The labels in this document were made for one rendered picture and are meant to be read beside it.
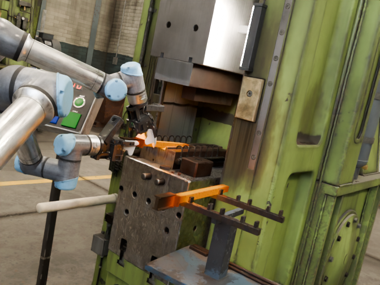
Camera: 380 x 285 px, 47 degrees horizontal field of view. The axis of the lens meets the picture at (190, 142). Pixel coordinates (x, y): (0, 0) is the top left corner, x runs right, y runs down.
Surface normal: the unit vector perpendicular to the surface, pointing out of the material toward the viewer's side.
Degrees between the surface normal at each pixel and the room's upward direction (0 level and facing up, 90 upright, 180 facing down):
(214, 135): 90
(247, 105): 90
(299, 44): 90
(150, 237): 90
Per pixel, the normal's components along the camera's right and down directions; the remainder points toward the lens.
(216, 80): 0.76, 0.25
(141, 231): -0.62, 0.00
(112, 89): 0.35, 0.22
